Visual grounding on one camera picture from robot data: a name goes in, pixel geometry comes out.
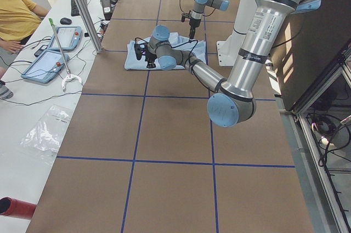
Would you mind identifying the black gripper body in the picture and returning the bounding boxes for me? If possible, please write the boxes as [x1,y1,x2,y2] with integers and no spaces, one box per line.
[134,43,157,66]
[181,10,202,29]

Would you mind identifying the light blue button-up shirt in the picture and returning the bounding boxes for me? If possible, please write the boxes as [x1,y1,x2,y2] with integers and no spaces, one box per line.
[124,32,206,71]

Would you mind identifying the far blue teach pendant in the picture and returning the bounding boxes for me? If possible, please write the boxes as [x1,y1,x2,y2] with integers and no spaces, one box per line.
[56,26,82,52]

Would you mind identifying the blue teach pendant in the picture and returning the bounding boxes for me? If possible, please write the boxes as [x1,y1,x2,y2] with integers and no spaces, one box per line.
[56,26,82,52]
[21,50,64,83]

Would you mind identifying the black keyboard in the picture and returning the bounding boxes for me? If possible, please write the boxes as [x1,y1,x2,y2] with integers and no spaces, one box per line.
[70,0,88,17]

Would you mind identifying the white reacher grabber stick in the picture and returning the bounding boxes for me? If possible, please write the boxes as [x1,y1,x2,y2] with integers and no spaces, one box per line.
[49,18,83,91]

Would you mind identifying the black computer mouse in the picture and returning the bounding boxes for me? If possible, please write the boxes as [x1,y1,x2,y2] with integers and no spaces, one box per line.
[60,18,72,25]

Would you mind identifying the near blue teach pendant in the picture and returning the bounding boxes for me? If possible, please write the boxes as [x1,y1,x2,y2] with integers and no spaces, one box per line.
[21,50,64,83]

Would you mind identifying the clear plastic bag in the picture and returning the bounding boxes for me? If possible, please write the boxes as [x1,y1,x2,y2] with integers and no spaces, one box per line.
[19,105,73,166]

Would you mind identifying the person in yellow shirt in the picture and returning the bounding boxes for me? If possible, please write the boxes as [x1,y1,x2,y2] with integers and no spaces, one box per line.
[0,0,52,99]

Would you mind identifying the aluminium frame post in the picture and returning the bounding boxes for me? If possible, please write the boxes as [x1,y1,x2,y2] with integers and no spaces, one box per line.
[75,0,103,54]

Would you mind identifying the red cylinder post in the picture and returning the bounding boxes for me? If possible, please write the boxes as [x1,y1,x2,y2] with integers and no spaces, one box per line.
[1,197,37,220]

